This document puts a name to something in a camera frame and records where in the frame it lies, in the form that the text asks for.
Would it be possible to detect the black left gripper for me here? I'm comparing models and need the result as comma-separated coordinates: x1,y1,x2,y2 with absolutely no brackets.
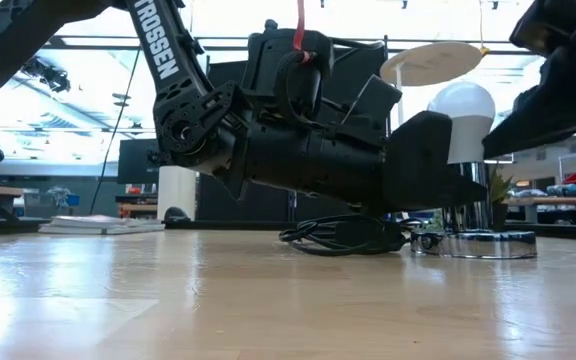
312,110,489,214

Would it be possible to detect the chrome lamp base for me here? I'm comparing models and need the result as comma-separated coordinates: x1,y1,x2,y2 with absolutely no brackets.
410,160,538,260

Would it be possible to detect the white lightbulb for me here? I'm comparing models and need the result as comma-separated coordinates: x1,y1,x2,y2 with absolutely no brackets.
426,81,497,165

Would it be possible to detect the succulent in black pot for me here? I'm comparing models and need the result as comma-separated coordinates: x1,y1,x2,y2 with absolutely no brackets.
490,167,515,231

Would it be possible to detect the grey blue bag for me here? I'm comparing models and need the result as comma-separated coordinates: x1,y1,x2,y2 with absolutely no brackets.
547,183,576,198

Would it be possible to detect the long wooden bench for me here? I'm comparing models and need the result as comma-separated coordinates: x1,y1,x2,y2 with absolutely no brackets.
507,196,576,224

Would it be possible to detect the white round table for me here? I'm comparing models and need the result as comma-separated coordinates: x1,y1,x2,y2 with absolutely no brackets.
379,41,484,126

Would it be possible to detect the white cylinder bin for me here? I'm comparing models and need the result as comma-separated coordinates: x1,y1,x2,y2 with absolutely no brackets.
156,165,199,222

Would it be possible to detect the black computer mouse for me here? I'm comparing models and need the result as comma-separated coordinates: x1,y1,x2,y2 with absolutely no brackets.
162,206,193,230

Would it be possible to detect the black monitor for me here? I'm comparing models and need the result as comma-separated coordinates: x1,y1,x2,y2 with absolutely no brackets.
117,138,162,185

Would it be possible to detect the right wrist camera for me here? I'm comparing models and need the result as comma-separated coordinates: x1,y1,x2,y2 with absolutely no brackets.
509,0,576,57

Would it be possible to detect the black lamp power cord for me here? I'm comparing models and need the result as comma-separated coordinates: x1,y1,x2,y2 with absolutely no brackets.
278,214,422,258

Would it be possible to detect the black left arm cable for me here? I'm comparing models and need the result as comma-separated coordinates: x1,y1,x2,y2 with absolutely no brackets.
273,37,387,125

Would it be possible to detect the red strap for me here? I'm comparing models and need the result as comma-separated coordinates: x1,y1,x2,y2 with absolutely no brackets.
292,0,315,64

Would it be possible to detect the black hanging cable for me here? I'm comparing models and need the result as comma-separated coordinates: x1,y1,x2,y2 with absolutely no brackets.
89,47,142,216

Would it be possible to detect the black ceiling-mounted camera rig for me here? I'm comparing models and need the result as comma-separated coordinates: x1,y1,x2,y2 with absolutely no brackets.
22,59,72,95

